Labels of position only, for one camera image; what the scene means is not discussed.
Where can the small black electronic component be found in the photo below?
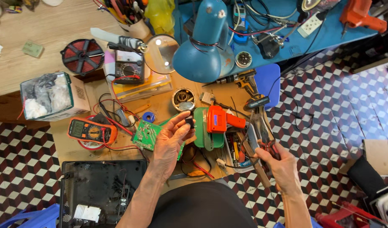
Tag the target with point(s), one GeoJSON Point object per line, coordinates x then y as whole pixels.
{"type": "Point", "coordinates": [190, 122]}

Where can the blue desk lamp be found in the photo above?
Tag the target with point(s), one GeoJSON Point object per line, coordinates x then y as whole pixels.
{"type": "Point", "coordinates": [202, 47]}

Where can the red plastic stool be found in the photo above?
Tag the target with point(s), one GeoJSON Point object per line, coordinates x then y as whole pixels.
{"type": "Point", "coordinates": [345, 217]}

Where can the green circuit board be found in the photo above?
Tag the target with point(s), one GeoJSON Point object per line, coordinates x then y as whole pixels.
{"type": "Point", "coordinates": [146, 134]}

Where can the orange power tool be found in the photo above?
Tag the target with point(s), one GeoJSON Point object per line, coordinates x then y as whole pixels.
{"type": "Point", "coordinates": [358, 14]}

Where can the white power strip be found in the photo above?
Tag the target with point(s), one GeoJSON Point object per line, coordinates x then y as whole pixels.
{"type": "Point", "coordinates": [309, 24]}

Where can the red multimeter probe lead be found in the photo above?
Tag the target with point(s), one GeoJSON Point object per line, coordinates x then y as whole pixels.
{"type": "Point", "coordinates": [119, 125]}

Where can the black appliance casing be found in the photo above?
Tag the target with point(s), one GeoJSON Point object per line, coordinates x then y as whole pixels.
{"type": "Point", "coordinates": [96, 186]}

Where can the person's left hand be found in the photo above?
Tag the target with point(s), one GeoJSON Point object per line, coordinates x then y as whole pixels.
{"type": "Point", "coordinates": [167, 148]}

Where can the person's black shirt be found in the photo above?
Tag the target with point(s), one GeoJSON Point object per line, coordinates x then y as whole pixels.
{"type": "Point", "coordinates": [202, 205]}

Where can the black analog multimeter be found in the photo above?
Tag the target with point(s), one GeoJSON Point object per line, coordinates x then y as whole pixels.
{"type": "Point", "coordinates": [129, 68]}

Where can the small green box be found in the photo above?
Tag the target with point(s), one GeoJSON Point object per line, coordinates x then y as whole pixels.
{"type": "Point", "coordinates": [32, 49]}

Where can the round magnifying glass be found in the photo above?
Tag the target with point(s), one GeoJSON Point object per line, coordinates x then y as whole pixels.
{"type": "Point", "coordinates": [160, 53]}

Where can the green plastic case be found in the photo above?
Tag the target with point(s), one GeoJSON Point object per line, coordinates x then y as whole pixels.
{"type": "Point", "coordinates": [202, 139]}

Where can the metal helping-hands clamp stand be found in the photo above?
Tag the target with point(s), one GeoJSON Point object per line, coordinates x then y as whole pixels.
{"type": "Point", "coordinates": [270, 41]}

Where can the yellow plastic bag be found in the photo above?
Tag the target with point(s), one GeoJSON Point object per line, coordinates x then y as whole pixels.
{"type": "Point", "coordinates": [160, 14]}

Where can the white finned heat sink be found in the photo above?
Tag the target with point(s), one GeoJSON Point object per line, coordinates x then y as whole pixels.
{"type": "Point", "coordinates": [87, 213]}

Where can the cardboard box of plastic bags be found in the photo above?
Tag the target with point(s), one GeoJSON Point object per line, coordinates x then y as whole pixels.
{"type": "Point", "coordinates": [50, 95]}

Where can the black bag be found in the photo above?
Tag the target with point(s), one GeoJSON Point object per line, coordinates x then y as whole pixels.
{"type": "Point", "coordinates": [366, 177]}

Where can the blue plastic stool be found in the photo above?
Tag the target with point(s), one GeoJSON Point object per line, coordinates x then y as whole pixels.
{"type": "Point", "coordinates": [32, 218]}
{"type": "Point", "coordinates": [268, 82]}

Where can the person's right hand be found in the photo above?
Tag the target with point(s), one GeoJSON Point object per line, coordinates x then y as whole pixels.
{"type": "Point", "coordinates": [282, 171]}

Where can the orange digital multimeter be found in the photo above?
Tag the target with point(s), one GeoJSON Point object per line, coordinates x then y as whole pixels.
{"type": "Point", "coordinates": [89, 131]}

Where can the cup of hand tools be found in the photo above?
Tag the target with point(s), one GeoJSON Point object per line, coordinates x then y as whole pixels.
{"type": "Point", "coordinates": [130, 15]}

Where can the flat cardboard piece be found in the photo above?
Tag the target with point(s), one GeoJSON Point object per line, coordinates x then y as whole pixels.
{"type": "Point", "coordinates": [379, 156]}

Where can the blue solder spool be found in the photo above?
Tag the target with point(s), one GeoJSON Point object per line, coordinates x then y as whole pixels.
{"type": "Point", "coordinates": [148, 117]}

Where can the blue handheld meter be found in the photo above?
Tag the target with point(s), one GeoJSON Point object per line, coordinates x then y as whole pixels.
{"type": "Point", "coordinates": [240, 22]}

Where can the small round tin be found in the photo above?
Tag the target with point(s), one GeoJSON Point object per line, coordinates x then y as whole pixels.
{"type": "Point", "coordinates": [243, 59]}

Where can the orange soldering gun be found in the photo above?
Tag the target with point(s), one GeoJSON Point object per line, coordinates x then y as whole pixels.
{"type": "Point", "coordinates": [221, 119]}

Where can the white tray of small tools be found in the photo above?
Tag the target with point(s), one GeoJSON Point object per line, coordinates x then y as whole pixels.
{"type": "Point", "coordinates": [236, 152]}

